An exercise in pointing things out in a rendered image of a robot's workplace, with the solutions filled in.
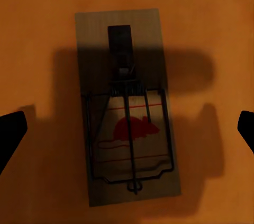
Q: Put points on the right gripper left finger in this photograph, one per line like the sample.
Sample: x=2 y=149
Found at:
x=13 y=126

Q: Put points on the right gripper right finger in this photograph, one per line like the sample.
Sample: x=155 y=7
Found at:
x=246 y=127

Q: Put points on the cabinet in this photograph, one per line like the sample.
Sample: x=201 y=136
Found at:
x=209 y=56

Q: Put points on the mousetrap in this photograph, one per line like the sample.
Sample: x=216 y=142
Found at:
x=127 y=122

